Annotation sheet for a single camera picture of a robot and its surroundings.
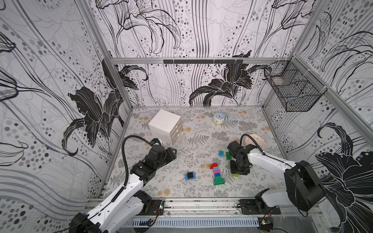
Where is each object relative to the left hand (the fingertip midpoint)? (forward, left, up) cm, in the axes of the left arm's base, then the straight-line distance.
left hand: (175, 155), depth 81 cm
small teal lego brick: (+6, -28, -8) cm, 30 cm away
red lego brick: (-2, -23, -9) cm, 24 cm away
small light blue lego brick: (-4, -24, -9) cm, 26 cm away
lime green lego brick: (-8, -35, -8) cm, 37 cm away
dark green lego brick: (+4, -32, -8) cm, 33 cm away
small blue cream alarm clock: (+34, -29, -6) cm, 45 cm away
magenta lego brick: (-5, -24, -10) cm, 27 cm away
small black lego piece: (-9, -8, -6) cm, 14 cm away
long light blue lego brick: (-9, -7, -8) cm, 14 cm away
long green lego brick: (-11, -25, -7) cm, 28 cm away
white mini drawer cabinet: (+18, +8, +2) cm, 20 cm away
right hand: (-4, -36, -11) cm, 38 cm away
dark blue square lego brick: (-7, -24, -9) cm, 27 cm away
